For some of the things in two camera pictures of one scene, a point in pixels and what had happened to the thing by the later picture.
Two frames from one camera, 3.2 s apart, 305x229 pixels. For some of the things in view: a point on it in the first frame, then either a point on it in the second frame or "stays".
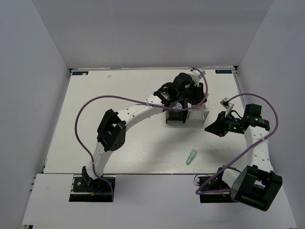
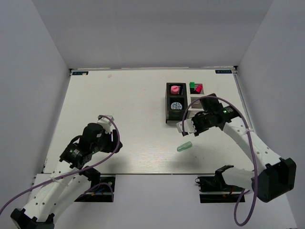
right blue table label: (223, 71) stays
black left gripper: (198, 96) → (112, 144)
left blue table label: (79, 73) stays
